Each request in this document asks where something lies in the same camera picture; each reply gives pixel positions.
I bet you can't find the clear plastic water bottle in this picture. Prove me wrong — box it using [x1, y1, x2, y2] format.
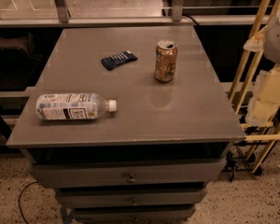
[35, 93, 117, 120]

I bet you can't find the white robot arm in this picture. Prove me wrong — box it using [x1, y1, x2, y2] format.
[244, 10, 280, 126]

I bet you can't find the grey drawer cabinet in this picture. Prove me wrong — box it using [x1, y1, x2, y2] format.
[6, 26, 247, 224]

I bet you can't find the orange soda can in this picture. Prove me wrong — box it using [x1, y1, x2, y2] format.
[154, 40, 177, 82]

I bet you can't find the top grey drawer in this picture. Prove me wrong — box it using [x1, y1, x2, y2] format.
[31, 158, 226, 189]

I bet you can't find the grey drawer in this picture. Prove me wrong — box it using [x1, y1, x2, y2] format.
[73, 206, 195, 223]
[57, 188, 206, 208]
[31, 158, 226, 189]

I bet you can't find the middle grey drawer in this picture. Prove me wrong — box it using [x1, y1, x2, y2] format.
[57, 188, 206, 208]

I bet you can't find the bottom grey drawer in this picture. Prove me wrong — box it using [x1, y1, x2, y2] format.
[73, 206, 195, 223]

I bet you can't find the yellow wooden rack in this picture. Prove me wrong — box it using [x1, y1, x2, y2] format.
[228, 0, 280, 175]

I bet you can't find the black cable behind table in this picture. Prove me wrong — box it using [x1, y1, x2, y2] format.
[182, 13, 203, 33]

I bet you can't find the right metal post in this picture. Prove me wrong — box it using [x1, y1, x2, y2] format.
[172, 0, 184, 21]

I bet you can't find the metal post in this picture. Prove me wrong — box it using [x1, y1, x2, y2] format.
[172, 0, 184, 21]
[54, 0, 69, 23]

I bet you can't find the left metal post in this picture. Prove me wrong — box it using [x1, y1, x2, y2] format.
[54, 0, 69, 23]

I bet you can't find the black floor cable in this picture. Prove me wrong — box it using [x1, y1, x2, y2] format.
[18, 180, 39, 224]

